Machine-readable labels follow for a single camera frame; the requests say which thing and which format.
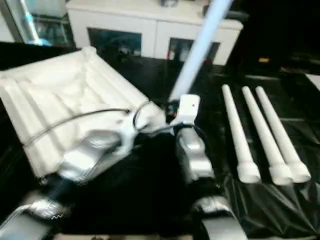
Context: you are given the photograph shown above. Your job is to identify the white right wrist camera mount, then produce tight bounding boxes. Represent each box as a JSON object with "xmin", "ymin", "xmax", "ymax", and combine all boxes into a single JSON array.
[{"xmin": 175, "ymin": 94, "xmax": 201, "ymax": 127}]

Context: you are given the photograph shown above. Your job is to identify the white plastic table leg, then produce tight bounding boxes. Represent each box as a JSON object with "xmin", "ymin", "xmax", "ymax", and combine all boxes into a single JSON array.
[
  {"xmin": 255, "ymin": 86, "xmax": 312, "ymax": 183},
  {"xmin": 169, "ymin": 0, "xmax": 234, "ymax": 103},
  {"xmin": 221, "ymin": 84, "xmax": 262, "ymax": 184},
  {"xmin": 242, "ymin": 86, "xmax": 294, "ymax": 186}
]

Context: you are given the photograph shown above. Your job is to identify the black work mat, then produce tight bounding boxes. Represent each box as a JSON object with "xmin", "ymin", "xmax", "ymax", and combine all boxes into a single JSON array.
[{"xmin": 0, "ymin": 42, "xmax": 320, "ymax": 238}]

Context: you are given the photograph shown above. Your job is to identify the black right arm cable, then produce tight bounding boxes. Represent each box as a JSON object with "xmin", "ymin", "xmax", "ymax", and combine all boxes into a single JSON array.
[{"xmin": 132, "ymin": 100, "xmax": 177, "ymax": 135}]

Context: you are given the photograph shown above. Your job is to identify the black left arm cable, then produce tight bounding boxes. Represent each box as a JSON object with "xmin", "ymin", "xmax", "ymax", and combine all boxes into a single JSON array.
[{"xmin": 22, "ymin": 107, "xmax": 132, "ymax": 148}]

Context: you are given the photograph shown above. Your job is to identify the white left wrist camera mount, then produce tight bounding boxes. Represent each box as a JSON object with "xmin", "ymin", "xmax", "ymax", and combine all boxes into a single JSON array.
[{"xmin": 116, "ymin": 112, "xmax": 140, "ymax": 151}]

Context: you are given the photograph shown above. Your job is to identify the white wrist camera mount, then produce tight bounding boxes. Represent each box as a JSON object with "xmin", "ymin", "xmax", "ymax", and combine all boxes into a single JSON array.
[
  {"xmin": 175, "ymin": 94, "xmax": 201, "ymax": 127},
  {"xmin": 116, "ymin": 112, "xmax": 140, "ymax": 151}
]

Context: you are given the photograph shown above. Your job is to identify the white blue pole appliance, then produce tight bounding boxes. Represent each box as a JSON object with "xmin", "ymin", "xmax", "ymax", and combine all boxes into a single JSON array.
[{"xmin": 19, "ymin": 0, "xmax": 51, "ymax": 47}]

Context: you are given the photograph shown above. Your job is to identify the black handheld device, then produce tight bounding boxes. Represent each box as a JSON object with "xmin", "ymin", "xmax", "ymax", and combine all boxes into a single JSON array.
[{"xmin": 202, "ymin": 4, "xmax": 249, "ymax": 22}]

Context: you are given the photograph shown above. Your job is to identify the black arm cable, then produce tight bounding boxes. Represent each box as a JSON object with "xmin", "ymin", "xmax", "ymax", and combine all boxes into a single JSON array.
[
  {"xmin": 132, "ymin": 100, "xmax": 177, "ymax": 135},
  {"xmin": 22, "ymin": 107, "xmax": 132, "ymax": 148}
]

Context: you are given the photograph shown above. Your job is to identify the white low cabinet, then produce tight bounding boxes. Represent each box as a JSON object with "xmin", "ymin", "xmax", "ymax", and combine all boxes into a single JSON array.
[{"xmin": 65, "ymin": 0, "xmax": 244, "ymax": 63}]

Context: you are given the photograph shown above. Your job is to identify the white plastic table top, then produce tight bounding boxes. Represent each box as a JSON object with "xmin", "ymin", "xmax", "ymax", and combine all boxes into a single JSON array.
[{"xmin": 0, "ymin": 46, "xmax": 168, "ymax": 178}]

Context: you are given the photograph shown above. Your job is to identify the white flat board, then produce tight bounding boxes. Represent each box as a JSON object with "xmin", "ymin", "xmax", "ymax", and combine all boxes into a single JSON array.
[{"xmin": 305, "ymin": 73, "xmax": 320, "ymax": 92}]

